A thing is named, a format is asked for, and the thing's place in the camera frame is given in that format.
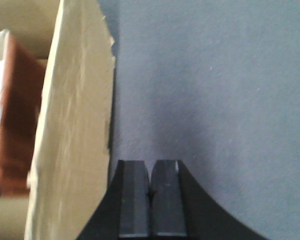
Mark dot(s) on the large brown cardboard box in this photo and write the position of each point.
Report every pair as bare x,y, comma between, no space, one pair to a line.
68,176

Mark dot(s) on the red printed cardboard box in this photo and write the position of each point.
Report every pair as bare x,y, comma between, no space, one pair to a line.
21,83

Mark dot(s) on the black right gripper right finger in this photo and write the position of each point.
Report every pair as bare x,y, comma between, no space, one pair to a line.
182,210

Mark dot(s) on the dark blue fabric mat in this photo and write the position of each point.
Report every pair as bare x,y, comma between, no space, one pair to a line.
216,84

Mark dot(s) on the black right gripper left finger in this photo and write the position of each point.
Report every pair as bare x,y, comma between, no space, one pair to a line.
124,211

